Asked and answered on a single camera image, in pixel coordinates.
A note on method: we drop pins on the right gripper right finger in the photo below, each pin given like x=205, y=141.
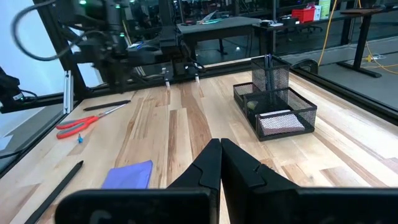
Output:
x=248, y=186

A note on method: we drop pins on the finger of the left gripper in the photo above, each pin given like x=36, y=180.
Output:
x=112, y=77
x=123, y=79

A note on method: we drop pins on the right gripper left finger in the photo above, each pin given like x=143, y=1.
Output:
x=199, y=177

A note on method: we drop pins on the black pen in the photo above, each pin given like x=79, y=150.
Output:
x=271, y=67
x=107, y=105
x=266, y=67
x=56, y=190

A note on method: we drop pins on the purple sticky note pad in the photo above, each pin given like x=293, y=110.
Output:
x=129, y=175

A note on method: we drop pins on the white paper note stack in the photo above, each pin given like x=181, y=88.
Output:
x=281, y=124

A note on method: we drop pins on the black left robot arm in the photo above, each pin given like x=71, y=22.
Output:
x=112, y=18

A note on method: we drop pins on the black mesh desk organizer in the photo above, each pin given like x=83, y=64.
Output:
x=270, y=74

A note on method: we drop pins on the silver aluminium extrusion piece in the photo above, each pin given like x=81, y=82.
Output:
x=68, y=93

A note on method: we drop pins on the grey side desk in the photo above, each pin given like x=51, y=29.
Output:
x=217, y=26

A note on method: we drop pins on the red storage bin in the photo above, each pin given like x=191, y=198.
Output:
x=303, y=15

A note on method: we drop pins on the brown top standing desk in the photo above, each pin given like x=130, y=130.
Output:
x=362, y=37

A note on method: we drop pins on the white green box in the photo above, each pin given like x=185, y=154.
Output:
x=325, y=7

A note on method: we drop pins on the black table-level camera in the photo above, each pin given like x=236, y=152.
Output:
x=9, y=90

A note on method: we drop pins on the black frame clamp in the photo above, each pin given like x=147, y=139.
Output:
x=306, y=65

